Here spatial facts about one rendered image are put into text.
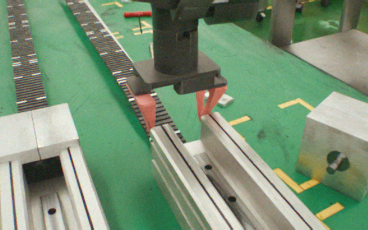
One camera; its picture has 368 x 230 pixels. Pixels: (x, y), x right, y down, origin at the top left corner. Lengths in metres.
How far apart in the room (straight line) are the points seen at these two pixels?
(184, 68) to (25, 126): 0.21
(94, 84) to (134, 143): 0.22
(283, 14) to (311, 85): 1.58
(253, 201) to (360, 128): 0.17
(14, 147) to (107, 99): 0.29
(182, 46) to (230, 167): 0.16
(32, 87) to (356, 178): 0.56
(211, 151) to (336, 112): 0.18
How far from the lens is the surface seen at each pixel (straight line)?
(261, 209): 0.44
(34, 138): 0.50
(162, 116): 0.65
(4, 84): 0.87
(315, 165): 0.56
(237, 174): 0.47
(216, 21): 0.48
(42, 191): 0.50
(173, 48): 0.47
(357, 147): 0.52
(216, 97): 0.53
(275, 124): 0.68
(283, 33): 2.43
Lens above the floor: 1.15
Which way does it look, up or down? 33 degrees down
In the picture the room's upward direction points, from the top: straight up
